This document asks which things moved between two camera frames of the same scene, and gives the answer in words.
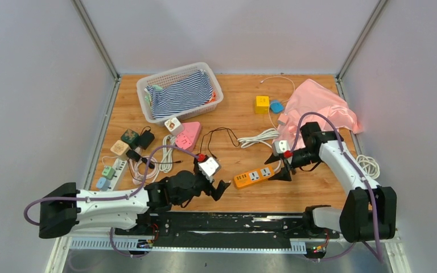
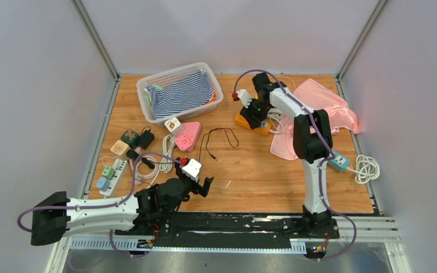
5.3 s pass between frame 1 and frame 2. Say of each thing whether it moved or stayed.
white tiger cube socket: stayed
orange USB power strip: moved
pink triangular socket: stayed
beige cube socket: stayed
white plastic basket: stayed
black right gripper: moved
